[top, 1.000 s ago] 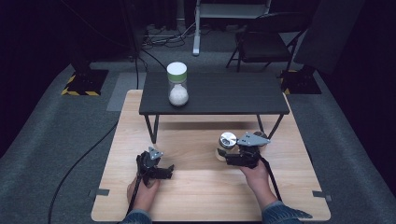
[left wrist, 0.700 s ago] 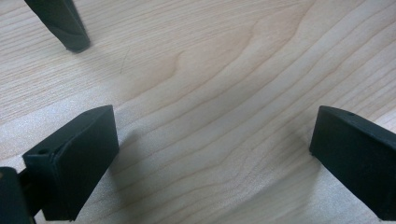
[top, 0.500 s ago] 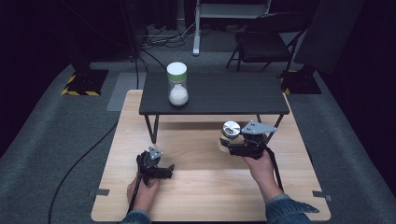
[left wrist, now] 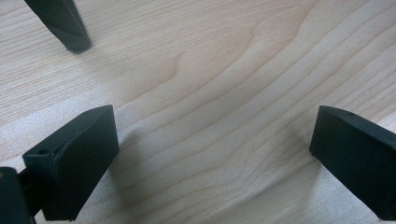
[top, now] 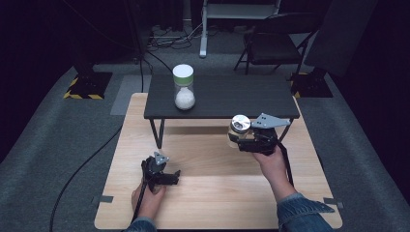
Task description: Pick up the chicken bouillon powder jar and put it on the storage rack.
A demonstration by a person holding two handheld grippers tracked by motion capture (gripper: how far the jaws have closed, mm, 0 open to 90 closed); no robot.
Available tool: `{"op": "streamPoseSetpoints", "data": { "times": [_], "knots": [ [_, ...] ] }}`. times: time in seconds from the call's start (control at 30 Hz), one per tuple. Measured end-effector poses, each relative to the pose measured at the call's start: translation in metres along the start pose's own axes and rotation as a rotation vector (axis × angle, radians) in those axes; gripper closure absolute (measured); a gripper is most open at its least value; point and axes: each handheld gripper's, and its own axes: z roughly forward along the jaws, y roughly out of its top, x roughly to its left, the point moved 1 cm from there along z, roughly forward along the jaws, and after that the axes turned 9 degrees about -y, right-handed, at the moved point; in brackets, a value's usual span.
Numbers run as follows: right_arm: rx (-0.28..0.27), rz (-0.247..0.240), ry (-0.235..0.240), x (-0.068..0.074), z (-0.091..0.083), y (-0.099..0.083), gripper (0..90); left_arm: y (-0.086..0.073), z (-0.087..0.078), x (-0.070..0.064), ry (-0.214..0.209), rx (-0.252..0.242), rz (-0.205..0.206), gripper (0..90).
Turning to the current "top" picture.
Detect tangle of floor cables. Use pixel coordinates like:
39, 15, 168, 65
147, 22, 202, 51

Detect grey tape piece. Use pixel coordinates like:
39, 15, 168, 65
323, 197, 344, 210
91, 194, 114, 206

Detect black shelf with metal legs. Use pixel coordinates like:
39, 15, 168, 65
143, 74, 301, 150

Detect white-lid jar of white powder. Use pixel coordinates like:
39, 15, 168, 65
172, 63, 196, 111

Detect metal-lid jar of yellow powder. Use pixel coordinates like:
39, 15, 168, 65
227, 114, 252, 149

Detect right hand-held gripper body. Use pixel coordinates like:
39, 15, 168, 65
238, 112, 292, 157

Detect thin black floor cable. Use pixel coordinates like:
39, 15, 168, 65
138, 51, 175, 94

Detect long black floor cable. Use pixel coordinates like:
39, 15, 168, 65
48, 125, 124, 232

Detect right hand-held gripper cable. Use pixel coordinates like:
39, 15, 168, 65
276, 142, 295, 189

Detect black stand base yellow stripes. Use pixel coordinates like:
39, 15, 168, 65
289, 67, 334, 99
63, 66, 113, 101

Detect white desk frame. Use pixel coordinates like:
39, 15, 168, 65
198, 0, 282, 59

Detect black folding chair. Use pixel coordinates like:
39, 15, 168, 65
233, 13, 323, 75

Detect grey floor mat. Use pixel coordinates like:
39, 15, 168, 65
110, 74, 153, 116

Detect person's right hand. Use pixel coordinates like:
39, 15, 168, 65
251, 146, 288, 192

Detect person's left hand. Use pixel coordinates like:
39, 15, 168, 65
131, 180, 167, 220

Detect dark grey panel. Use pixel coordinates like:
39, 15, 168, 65
304, 0, 379, 77

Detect hand-held gripper cable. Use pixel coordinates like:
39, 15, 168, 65
276, 142, 295, 189
130, 159, 153, 226

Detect left hand-held gripper cable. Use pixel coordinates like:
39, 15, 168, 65
130, 159, 153, 226

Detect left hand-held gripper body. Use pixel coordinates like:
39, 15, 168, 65
140, 152, 170, 194

